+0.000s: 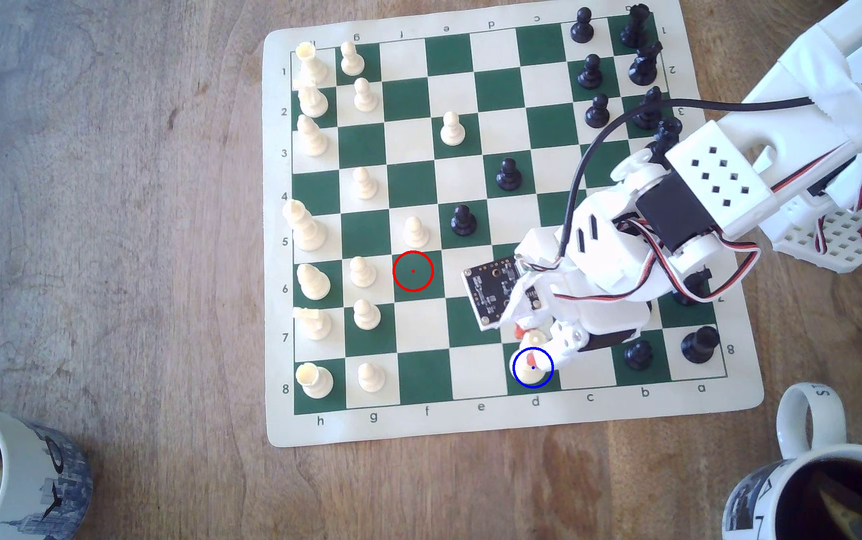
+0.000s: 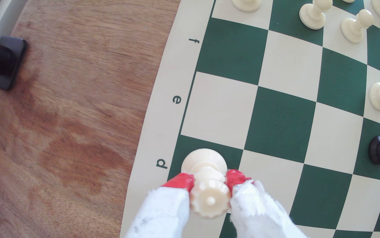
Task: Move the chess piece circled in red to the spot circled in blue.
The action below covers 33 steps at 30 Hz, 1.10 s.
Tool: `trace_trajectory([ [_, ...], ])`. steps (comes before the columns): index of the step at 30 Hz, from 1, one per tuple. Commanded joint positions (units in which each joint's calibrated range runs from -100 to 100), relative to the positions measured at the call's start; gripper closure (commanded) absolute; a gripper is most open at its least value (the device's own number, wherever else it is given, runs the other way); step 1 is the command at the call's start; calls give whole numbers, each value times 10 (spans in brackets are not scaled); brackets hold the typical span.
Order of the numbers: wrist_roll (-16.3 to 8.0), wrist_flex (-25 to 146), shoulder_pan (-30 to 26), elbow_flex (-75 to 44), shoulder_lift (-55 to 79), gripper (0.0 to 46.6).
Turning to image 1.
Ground white chess knight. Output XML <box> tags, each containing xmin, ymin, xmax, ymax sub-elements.
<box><xmin>293</xmin><ymin>306</ymin><xmax>333</xmax><ymax>342</ymax></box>
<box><xmin>297</xmin><ymin>84</ymin><xmax>331</xmax><ymax>120</ymax></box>

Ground black camera circuit board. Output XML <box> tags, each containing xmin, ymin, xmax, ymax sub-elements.
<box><xmin>463</xmin><ymin>256</ymin><xmax>545</xmax><ymax>332</ymax></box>

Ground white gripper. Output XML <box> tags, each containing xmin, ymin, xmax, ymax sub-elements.
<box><xmin>513</xmin><ymin>228</ymin><xmax>654</xmax><ymax>370</ymax></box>

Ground green white chess mat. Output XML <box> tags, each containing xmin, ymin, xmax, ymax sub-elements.
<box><xmin>262</xmin><ymin>0</ymin><xmax>766</xmax><ymax>449</ymax></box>

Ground skyline print mug with tea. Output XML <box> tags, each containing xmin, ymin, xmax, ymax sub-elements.
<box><xmin>722</xmin><ymin>382</ymin><xmax>862</xmax><ymax>540</ymax></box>

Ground black chess bishop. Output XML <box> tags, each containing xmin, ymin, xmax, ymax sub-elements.
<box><xmin>632</xmin><ymin>86</ymin><xmax>665</xmax><ymax>131</ymax></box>

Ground black chess knight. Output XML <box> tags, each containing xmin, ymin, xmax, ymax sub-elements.
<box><xmin>627</xmin><ymin>41</ymin><xmax>665</xmax><ymax>87</ymax></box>
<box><xmin>671</xmin><ymin>270</ymin><xmax>713</xmax><ymax>307</ymax></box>

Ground black chess rook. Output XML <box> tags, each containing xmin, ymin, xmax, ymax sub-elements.
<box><xmin>680</xmin><ymin>325</ymin><xmax>722</xmax><ymax>366</ymax></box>
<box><xmin>620</xmin><ymin>3</ymin><xmax>652</xmax><ymax>49</ymax></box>

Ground skyline print mug empty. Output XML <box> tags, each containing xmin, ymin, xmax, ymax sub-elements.
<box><xmin>0</xmin><ymin>401</ymin><xmax>94</xmax><ymax>540</ymax></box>

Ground black camera cable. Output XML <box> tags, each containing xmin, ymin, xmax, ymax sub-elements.
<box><xmin>560</xmin><ymin>71</ymin><xmax>862</xmax><ymax>256</ymax></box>

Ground black chess pawn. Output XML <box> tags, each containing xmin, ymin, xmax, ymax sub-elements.
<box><xmin>577</xmin><ymin>54</ymin><xmax>604</xmax><ymax>91</ymax></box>
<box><xmin>495</xmin><ymin>157</ymin><xmax>523</xmax><ymax>192</ymax></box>
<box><xmin>450</xmin><ymin>204</ymin><xmax>478</xmax><ymax>238</ymax></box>
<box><xmin>570</xmin><ymin>6</ymin><xmax>596</xmax><ymax>44</ymax></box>
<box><xmin>584</xmin><ymin>93</ymin><xmax>611</xmax><ymax>129</ymax></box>
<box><xmin>623</xmin><ymin>339</ymin><xmax>655</xmax><ymax>372</ymax></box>

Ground black chess queen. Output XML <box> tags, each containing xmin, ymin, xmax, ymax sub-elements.
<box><xmin>644</xmin><ymin>116</ymin><xmax>683</xmax><ymax>162</ymax></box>

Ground red white black servo wires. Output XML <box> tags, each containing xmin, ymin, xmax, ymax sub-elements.
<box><xmin>626</xmin><ymin>142</ymin><xmax>862</xmax><ymax>303</ymax></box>

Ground white chess bishop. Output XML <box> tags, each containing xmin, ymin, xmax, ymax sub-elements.
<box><xmin>296</xmin><ymin>262</ymin><xmax>332</xmax><ymax>302</ymax></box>
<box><xmin>296</xmin><ymin>114</ymin><xmax>330</xmax><ymax>158</ymax></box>

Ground white chess king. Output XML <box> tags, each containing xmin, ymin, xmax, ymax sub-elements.
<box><xmin>282</xmin><ymin>198</ymin><xmax>328</xmax><ymax>252</ymax></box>

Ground white chess rook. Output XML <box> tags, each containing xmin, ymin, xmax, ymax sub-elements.
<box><xmin>295</xmin><ymin>362</ymin><xmax>335</xmax><ymax>400</ymax></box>
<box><xmin>293</xmin><ymin>41</ymin><xmax>331</xmax><ymax>87</ymax></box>

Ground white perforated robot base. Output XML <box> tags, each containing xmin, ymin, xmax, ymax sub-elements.
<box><xmin>772</xmin><ymin>202</ymin><xmax>862</xmax><ymax>275</ymax></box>

